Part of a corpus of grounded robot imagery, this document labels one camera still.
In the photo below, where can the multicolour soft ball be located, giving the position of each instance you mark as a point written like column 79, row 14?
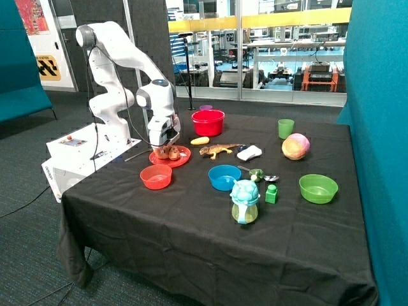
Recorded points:
column 295, row 146

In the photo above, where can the teal partition panel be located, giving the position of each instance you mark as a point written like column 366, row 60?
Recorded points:
column 375, row 60

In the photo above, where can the teal sofa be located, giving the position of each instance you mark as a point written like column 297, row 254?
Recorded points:
column 21, row 91

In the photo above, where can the blue turtle sippy cup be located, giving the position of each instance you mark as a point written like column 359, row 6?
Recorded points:
column 245, row 197

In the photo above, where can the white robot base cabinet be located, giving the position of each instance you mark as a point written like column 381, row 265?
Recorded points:
column 79, row 154

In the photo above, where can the green plastic bowl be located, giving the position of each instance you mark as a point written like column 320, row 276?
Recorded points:
column 318, row 189

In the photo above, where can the green white toy vegetable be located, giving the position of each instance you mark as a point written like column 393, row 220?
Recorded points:
column 256, row 174

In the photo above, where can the yellow brown toy lizard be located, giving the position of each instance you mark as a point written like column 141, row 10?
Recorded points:
column 215, row 149

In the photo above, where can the deep red plastic bowl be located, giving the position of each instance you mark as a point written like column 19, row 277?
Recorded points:
column 208, row 122

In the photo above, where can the small orange-red bowl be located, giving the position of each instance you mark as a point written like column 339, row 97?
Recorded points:
column 156, row 177

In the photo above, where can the metal spoon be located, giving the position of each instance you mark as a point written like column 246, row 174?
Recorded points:
column 268, row 178

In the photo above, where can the black tablecloth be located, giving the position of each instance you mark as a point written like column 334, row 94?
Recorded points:
column 184, row 239

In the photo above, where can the red wall poster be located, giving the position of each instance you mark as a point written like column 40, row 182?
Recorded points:
column 33, row 17

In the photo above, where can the dark blue small ball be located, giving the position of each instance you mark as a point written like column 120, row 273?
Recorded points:
column 242, row 147

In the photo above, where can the green plastic cup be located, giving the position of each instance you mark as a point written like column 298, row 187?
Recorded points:
column 285, row 128

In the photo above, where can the brown teddy bear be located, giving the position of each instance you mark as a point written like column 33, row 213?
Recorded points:
column 167, row 152

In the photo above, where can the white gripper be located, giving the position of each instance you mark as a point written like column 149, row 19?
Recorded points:
column 164, row 130

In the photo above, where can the yellow toy corn cob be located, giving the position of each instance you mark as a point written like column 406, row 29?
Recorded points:
column 200, row 141

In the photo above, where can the metal fork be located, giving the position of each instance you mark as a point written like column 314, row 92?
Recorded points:
column 138, row 154

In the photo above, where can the orange-red plastic plate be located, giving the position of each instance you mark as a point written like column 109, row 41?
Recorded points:
column 185, row 154

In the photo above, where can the green toy block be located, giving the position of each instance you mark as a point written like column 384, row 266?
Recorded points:
column 271, row 194

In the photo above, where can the white folded cloth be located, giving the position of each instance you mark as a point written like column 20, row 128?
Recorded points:
column 249, row 153

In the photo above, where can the yellow black hazard sign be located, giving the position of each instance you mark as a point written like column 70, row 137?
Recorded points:
column 48, row 68

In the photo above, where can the black camera tripod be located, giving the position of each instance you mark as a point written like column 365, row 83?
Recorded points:
column 184, row 35

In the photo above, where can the blue plastic bowl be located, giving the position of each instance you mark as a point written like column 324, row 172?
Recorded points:
column 222, row 176

